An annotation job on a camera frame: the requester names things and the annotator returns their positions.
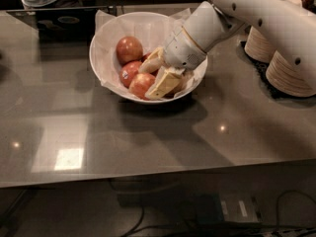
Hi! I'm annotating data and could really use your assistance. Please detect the stack paper bowls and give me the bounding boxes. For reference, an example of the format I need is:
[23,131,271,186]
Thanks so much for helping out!
[245,27,287,64]
[266,51,316,98]

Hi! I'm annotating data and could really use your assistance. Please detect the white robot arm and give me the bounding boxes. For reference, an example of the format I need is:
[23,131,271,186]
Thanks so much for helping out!
[139,0,316,100]

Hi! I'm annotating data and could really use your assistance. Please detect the white ceramic bowl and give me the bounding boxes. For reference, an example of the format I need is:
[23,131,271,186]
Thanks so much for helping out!
[88,11,209,105]

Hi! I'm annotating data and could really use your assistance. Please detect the power box under table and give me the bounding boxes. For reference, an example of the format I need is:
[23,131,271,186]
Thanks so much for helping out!
[194,193,263,225]

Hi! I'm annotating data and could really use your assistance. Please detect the white paper bowl liner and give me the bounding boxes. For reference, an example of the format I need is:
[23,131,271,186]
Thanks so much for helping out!
[94,7,198,101]

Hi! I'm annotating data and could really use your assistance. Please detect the back stack paper bowls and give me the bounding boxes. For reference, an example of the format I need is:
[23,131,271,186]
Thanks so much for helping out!
[245,27,287,64]

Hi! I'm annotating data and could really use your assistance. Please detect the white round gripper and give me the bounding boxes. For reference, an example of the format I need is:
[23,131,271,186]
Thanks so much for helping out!
[138,27,206,100]

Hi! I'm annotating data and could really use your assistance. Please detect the red apple with sticker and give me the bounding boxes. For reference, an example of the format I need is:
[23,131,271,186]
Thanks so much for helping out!
[119,61,142,88]

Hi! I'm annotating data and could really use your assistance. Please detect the dark red center apple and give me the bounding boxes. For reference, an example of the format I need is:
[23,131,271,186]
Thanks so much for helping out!
[141,52,151,62]

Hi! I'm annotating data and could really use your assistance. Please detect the black rubber mat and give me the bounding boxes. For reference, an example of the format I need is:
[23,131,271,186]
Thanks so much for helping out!
[241,41,311,99]

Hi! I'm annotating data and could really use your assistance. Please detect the front stack paper bowls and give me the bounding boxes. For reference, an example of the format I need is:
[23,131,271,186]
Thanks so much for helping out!
[266,51,316,98]

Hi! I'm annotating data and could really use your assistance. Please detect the yellow-red apple front right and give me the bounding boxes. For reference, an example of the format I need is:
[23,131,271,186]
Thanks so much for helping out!
[166,76,188,98]

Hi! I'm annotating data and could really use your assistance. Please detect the black laptop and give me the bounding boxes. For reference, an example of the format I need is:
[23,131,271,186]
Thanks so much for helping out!
[7,6,112,42]

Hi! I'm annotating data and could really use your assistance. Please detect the orange-red apple front left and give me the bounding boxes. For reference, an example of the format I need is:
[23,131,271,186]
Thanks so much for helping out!
[128,73,155,100]

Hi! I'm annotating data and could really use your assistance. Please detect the black cable on floor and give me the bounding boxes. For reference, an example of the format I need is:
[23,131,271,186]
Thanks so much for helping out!
[108,178,316,237]

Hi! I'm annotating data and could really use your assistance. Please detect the red apple back left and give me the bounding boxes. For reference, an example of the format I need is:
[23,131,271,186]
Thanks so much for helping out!
[116,37,143,65]

